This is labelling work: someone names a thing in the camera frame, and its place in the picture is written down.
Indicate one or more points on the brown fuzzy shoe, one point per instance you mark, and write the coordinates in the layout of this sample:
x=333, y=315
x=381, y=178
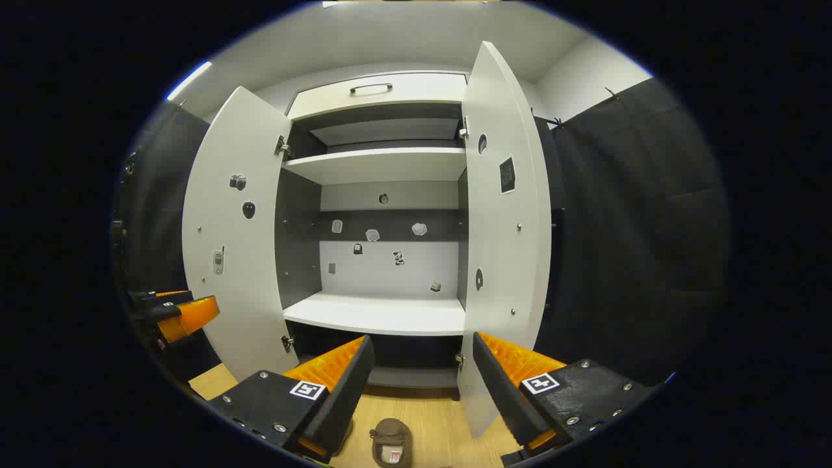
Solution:
x=391, y=435

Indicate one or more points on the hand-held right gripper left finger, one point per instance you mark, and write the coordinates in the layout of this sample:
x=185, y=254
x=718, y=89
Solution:
x=344, y=390

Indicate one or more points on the white shoe cabinet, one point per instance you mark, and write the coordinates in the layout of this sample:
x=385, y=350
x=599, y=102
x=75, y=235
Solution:
x=377, y=315

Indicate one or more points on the black backdrop cloth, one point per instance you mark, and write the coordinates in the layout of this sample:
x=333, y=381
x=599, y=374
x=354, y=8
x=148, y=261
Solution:
x=162, y=195
x=637, y=227

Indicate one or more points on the white cabinet drawer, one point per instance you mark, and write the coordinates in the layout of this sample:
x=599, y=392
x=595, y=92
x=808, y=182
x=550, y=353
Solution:
x=416, y=88

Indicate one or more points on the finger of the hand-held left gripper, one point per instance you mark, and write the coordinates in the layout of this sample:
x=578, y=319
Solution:
x=192, y=317
x=166, y=297

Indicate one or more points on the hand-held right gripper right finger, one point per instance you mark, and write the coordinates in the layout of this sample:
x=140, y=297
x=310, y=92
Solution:
x=504, y=390

